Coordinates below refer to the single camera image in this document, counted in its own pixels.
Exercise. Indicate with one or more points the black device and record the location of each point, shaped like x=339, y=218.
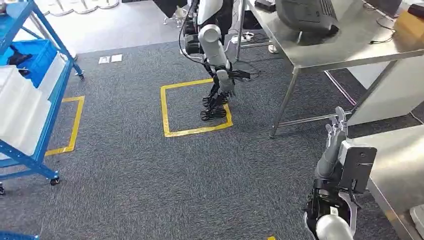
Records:
x=416, y=10

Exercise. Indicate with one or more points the white floor plate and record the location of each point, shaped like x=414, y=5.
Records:
x=104, y=60
x=116, y=58

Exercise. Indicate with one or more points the dark grey monitor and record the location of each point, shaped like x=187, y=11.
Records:
x=304, y=16

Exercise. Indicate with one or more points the blue metal shelving rack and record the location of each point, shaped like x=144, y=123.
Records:
x=49, y=112

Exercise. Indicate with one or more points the white power strip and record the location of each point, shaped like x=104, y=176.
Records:
x=243, y=37

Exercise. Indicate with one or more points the white plastic bin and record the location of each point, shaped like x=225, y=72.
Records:
x=418, y=217

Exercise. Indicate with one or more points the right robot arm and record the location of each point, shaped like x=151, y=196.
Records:
x=326, y=228

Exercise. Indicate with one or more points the white cabinet panel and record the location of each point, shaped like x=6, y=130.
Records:
x=391, y=92

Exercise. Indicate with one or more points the white chair base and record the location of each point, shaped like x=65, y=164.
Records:
x=86, y=6

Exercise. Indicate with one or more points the cardboard box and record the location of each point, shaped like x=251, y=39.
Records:
x=410, y=28

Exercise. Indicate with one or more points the blue plastic crate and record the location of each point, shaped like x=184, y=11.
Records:
x=39, y=53
x=16, y=236

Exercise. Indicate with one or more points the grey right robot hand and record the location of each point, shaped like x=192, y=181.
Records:
x=329, y=155

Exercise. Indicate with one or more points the white plastic crate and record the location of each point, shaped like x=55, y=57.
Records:
x=54, y=73
x=20, y=112

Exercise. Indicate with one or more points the yellow floor tape square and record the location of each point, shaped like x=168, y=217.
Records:
x=164, y=109

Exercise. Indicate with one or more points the steel table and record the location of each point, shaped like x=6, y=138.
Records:
x=397, y=165
x=348, y=46

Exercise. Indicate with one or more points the black plastic part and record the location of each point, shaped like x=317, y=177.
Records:
x=18, y=59

